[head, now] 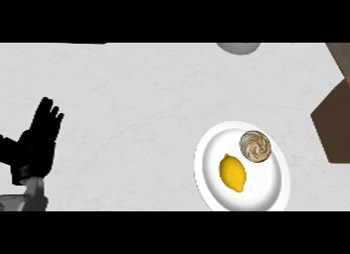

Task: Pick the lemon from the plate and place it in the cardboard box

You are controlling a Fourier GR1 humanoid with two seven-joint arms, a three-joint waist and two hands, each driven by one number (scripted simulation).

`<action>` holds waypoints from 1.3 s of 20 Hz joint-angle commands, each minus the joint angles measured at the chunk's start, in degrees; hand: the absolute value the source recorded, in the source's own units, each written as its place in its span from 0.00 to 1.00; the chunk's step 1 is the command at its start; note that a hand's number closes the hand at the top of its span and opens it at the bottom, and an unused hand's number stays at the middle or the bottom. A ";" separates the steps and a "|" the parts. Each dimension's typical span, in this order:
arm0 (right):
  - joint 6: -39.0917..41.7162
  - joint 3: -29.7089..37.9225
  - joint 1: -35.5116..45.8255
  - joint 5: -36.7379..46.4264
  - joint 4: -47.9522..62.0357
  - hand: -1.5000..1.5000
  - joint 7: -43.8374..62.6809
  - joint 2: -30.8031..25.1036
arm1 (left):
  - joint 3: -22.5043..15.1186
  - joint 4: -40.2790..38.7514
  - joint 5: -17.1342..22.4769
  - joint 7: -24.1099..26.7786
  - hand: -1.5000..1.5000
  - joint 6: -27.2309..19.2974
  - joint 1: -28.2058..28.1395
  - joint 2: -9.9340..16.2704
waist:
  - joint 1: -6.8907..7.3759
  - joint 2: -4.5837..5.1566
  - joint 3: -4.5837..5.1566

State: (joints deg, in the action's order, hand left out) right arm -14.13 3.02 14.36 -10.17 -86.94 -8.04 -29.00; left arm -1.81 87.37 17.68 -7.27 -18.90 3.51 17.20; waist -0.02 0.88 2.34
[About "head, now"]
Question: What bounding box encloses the yellow lemon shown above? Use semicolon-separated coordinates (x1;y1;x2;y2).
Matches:
218;153;248;193

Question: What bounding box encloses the grey rounded object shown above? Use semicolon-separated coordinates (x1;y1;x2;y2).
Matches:
215;43;263;57

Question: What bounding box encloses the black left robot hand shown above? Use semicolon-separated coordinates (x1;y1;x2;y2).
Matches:
0;96;66;187

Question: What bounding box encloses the brown cardboard box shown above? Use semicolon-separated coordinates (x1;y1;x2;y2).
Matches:
308;43;350;165

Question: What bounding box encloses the brown swirled cupcake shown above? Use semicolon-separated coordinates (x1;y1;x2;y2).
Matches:
238;130;272;164

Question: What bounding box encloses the white oval plate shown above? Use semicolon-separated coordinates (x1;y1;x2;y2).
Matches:
192;120;291;212

